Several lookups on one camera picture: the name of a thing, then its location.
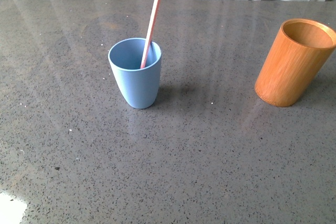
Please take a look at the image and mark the blue plastic cup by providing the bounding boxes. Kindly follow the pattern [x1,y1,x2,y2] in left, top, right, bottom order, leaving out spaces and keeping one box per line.
[108,38,162,109]

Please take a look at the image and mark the orange bamboo chopstick holder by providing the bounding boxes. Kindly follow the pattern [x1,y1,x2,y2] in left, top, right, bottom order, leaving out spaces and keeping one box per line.
[255,18,335,107]

